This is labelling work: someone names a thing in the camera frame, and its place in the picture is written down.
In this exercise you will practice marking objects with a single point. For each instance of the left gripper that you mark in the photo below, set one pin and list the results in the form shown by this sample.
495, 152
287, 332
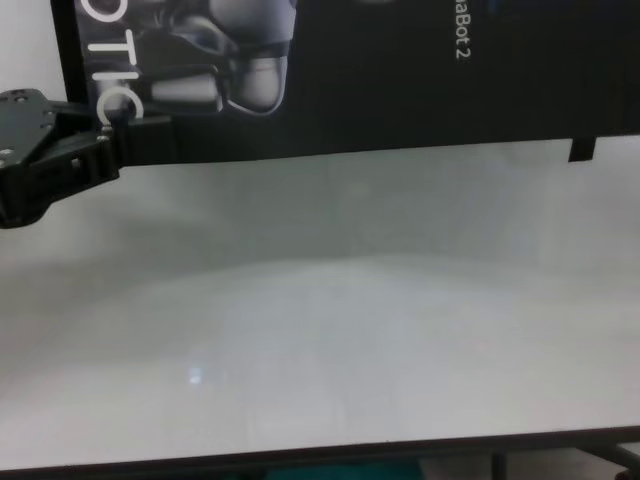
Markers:
17, 130

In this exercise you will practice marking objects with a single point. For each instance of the black robot print poster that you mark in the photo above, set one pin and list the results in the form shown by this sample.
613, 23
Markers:
400, 75

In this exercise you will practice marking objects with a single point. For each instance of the short black tape strip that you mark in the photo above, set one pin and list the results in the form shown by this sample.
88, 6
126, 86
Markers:
581, 150

